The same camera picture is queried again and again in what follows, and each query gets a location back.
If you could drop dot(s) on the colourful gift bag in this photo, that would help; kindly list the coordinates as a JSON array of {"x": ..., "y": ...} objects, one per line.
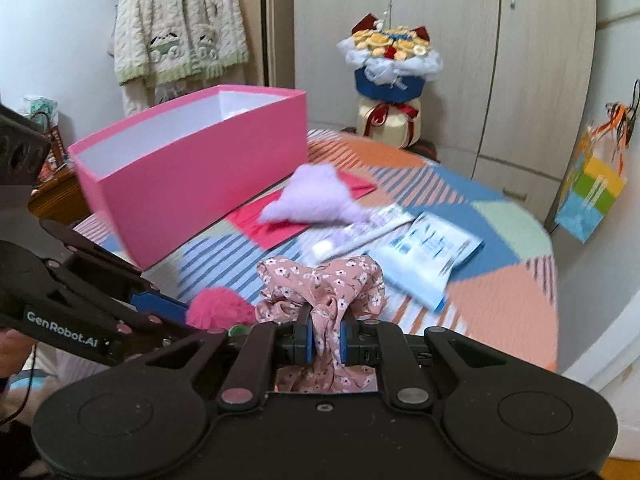
[{"x": 597, "y": 174}]

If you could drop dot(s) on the blue wet wipes pack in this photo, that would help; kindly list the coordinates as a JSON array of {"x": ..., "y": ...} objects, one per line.
[{"x": 420, "y": 262}]

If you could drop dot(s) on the white knit cardigan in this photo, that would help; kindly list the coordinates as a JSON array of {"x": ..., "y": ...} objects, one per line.
[{"x": 167, "y": 48}]

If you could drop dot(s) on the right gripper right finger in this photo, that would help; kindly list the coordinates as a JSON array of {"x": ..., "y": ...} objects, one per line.
[{"x": 384, "y": 347}]

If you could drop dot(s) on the white tube bottle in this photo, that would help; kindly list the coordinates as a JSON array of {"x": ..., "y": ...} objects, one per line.
[{"x": 381, "y": 222}]

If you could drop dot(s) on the patchwork tablecloth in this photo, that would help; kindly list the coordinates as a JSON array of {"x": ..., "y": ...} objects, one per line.
[{"x": 504, "y": 296}]

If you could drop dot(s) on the cream gift box with ribbon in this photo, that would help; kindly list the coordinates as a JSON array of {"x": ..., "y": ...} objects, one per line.
[{"x": 395, "y": 124}]

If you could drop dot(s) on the beige wardrobe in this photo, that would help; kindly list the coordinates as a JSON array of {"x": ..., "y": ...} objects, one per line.
[{"x": 505, "y": 106}]

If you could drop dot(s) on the purple plush cloud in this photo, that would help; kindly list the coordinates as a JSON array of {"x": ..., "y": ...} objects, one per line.
[{"x": 314, "y": 194}]

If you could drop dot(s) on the pink floral scrunchie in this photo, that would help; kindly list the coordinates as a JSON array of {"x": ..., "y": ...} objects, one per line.
[{"x": 352, "y": 285}]

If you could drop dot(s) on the flower bouquet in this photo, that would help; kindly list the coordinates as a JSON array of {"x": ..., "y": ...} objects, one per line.
[{"x": 390, "y": 64}]

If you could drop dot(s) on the pink fluffy pompom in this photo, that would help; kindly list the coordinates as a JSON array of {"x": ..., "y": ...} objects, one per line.
[{"x": 219, "y": 307}]

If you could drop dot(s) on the pink storage box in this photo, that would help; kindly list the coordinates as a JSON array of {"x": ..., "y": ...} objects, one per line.
[{"x": 164, "y": 175}]

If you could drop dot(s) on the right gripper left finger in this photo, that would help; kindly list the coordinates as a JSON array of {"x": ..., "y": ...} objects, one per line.
[{"x": 266, "y": 348}]

